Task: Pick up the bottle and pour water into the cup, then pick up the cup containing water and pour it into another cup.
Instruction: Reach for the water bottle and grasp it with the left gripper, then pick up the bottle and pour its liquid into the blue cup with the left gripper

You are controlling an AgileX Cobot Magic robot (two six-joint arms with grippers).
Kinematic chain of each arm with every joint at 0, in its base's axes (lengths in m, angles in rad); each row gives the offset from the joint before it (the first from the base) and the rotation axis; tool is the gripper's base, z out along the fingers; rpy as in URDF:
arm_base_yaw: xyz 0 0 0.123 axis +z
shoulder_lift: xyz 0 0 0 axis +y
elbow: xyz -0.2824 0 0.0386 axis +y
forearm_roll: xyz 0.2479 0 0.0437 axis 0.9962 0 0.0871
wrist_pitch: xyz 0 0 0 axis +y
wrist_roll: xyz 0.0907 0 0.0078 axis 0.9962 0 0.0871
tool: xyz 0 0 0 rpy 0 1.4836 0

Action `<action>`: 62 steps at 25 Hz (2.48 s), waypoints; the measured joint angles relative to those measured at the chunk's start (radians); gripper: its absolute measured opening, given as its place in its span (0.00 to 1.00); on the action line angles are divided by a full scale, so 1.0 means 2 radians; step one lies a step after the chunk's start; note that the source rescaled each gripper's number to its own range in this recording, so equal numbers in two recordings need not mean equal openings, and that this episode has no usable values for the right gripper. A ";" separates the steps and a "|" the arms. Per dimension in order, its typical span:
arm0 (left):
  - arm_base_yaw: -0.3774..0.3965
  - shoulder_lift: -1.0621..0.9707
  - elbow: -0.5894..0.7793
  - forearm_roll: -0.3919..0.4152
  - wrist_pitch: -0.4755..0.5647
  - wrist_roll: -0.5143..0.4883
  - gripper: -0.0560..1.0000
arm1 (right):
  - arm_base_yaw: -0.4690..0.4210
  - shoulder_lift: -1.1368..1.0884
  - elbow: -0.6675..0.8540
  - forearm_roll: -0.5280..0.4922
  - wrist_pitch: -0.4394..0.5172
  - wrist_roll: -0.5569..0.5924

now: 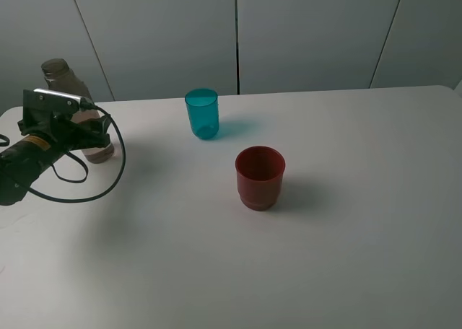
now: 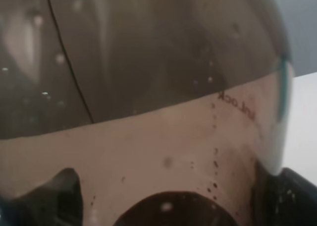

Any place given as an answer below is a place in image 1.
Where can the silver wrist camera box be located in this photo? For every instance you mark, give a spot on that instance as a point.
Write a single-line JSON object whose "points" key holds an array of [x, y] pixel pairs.
{"points": [[62, 102]]}

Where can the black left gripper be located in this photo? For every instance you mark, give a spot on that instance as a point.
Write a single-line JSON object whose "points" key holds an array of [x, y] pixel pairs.
{"points": [[52, 130]]}

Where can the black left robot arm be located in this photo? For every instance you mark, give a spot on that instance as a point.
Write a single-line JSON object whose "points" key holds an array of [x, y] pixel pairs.
{"points": [[22, 164]]}

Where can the teal translucent plastic cup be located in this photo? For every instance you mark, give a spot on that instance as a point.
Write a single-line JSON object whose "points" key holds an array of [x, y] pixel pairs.
{"points": [[203, 112]]}

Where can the red plastic cup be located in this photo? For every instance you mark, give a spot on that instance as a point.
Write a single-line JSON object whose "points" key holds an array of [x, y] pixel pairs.
{"points": [[260, 171]]}

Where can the clear plastic water bottle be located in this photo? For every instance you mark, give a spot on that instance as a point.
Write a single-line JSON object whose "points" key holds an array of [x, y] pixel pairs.
{"points": [[61, 78]]}

